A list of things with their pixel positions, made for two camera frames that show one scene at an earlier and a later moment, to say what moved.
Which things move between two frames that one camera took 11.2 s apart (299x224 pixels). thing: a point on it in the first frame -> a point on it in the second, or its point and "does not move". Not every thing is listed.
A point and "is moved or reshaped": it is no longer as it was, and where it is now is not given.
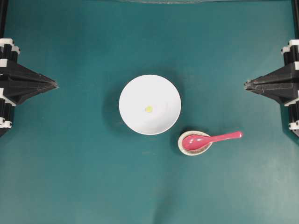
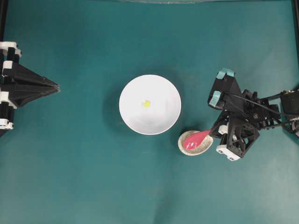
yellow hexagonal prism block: x=149 y=109 -> x=146 y=103
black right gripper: x=287 y=76 -> x=253 y=115
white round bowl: x=150 y=104 does not move
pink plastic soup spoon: x=198 y=142 is moved or reshaped
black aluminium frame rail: x=3 y=15 does not move
